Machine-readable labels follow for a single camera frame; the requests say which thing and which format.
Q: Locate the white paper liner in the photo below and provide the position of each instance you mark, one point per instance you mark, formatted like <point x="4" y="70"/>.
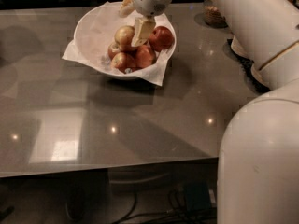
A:
<point x="152" y="75"/>

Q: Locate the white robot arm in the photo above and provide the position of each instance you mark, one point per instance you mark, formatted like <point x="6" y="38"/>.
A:
<point x="258" y="170"/>

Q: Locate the black power strip box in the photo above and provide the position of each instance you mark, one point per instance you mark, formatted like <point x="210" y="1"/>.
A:
<point x="198" y="196"/>

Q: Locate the white bowl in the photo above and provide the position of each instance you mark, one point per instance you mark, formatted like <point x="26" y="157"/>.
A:
<point x="93" y="34"/>

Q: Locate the top yellow-red apple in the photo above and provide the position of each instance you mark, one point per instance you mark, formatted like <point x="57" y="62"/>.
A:
<point x="123" y="38"/>

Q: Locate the front stack paper plates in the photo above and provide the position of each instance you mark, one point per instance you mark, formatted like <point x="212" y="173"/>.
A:
<point x="257" y="73"/>

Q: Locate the front red-yellow apple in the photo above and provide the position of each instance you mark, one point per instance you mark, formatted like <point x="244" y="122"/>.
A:
<point x="124" y="62"/>

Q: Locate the left small red apple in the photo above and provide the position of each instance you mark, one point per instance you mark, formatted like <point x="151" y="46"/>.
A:
<point x="113" y="50"/>

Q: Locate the centre red apple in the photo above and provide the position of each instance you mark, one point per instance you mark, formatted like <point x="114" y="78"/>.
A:
<point x="145" y="56"/>

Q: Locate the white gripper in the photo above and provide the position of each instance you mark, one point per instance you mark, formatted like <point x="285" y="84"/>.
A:
<point x="149" y="3"/>

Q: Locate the right dark red apple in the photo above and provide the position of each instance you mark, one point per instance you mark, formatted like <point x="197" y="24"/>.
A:
<point x="161" y="38"/>

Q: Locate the glass jar with grains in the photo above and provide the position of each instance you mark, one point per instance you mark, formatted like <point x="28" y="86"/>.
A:
<point x="212" y="15"/>

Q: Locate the tall stack paper plates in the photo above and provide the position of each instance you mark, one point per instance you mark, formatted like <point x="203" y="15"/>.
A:
<point x="238" y="49"/>

